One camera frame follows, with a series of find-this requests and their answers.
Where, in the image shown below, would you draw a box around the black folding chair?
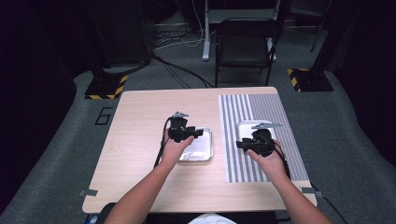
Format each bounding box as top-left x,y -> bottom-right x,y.
214,17 -> 283,89

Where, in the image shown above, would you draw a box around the white desk frame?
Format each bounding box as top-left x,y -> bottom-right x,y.
202,0 -> 282,62

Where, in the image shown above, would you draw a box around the black yellow striped stand base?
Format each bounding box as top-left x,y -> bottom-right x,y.
84,68 -> 129,101
286,67 -> 335,93

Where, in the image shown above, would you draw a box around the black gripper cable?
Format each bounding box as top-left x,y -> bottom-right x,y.
262,133 -> 348,224
153,116 -> 173,169

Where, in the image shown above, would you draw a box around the person's left hand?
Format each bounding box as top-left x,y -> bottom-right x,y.
160,130 -> 195,167

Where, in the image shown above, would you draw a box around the person's right hand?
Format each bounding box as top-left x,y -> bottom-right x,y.
247,139 -> 291,184

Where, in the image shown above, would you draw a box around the person's dark trousers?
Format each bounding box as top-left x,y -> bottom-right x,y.
145,211 -> 278,224

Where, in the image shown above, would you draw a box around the grey tape piece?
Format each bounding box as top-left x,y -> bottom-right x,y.
78,188 -> 99,198
300,186 -> 325,199

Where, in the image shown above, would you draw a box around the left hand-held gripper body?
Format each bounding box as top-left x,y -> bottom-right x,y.
168,110 -> 191,144

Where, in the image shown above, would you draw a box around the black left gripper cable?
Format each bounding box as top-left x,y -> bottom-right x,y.
153,116 -> 173,169

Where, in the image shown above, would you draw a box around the black curtain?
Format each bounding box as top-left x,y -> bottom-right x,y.
323,0 -> 396,167
0,0 -> 78,214

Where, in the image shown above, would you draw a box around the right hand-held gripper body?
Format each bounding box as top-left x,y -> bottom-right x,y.
247,122 -> 284,158

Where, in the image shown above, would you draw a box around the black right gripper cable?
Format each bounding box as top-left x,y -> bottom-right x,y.
262,133 -> 348,224

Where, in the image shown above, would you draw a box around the thick black floor cable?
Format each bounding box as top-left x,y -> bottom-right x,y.
102,53 -> 217,90

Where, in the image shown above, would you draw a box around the person's white shirt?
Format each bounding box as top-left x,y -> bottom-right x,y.
188,213 -> 238,224

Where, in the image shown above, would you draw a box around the grey white striped placemat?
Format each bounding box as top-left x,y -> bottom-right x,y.
218,92 -> 311,184

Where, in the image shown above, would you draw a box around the white object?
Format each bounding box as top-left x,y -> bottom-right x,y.
237,119 -> 277,147

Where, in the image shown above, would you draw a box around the dark cabinet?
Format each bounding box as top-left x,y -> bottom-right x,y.
83,0 -> 157,68

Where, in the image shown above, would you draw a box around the white floor cable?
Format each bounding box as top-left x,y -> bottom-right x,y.
153,0 -> 205,51

